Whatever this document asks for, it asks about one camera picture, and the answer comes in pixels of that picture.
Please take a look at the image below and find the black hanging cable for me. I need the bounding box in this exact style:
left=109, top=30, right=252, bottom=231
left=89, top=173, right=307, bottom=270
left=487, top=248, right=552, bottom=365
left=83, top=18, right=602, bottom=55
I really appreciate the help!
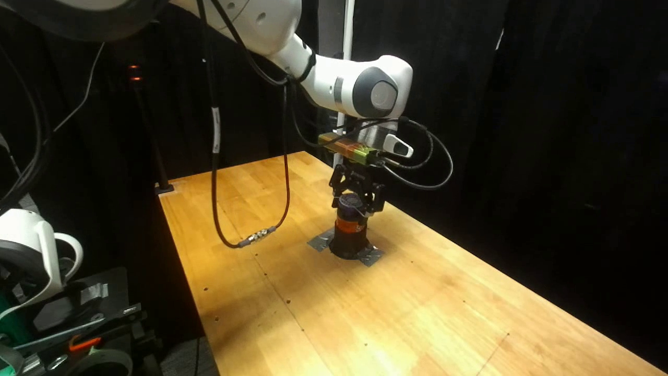
left=196, top=0, right=292, bottom=250

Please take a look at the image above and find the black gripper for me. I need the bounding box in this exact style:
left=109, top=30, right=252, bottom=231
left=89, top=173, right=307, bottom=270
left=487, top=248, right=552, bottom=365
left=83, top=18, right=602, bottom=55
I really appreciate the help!
left=329, top=162, right=383, bottom=213

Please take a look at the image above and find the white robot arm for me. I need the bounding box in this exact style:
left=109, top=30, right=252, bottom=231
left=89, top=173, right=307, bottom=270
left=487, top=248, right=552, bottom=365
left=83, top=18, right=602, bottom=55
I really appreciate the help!
left=1, top=0, right=413, bottom=157

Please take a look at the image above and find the white mug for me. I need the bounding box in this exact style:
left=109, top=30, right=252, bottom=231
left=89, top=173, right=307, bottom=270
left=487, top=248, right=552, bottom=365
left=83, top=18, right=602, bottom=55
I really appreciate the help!
left=0, top=208, right=83, bottom=315

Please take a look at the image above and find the white vertical pole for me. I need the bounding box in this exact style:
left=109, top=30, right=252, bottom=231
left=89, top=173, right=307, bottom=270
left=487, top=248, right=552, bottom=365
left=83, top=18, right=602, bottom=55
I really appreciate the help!
left=335, top=0, right=354, bottom=128

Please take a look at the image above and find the brown glass bottle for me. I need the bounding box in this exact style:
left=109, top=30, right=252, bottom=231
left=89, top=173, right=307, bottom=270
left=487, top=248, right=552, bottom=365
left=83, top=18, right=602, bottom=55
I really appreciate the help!
left=329, top=195, right=370, bottom=259

